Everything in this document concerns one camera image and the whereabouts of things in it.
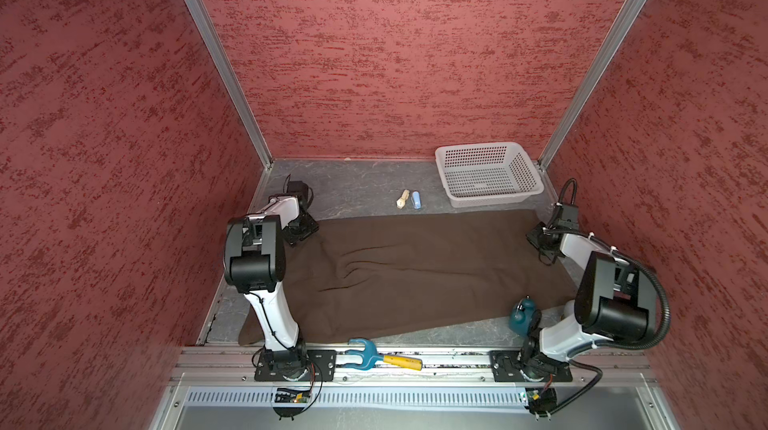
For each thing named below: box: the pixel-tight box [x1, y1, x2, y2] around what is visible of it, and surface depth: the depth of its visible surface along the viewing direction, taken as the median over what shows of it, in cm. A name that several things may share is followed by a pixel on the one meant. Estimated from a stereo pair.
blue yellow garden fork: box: [343, 338, 423, 371], surface depth 76 cm
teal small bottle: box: [509, 295, 536, 337], surface depth 77 cm
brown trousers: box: [238, 209, 579, 346], surface depth 91 cm
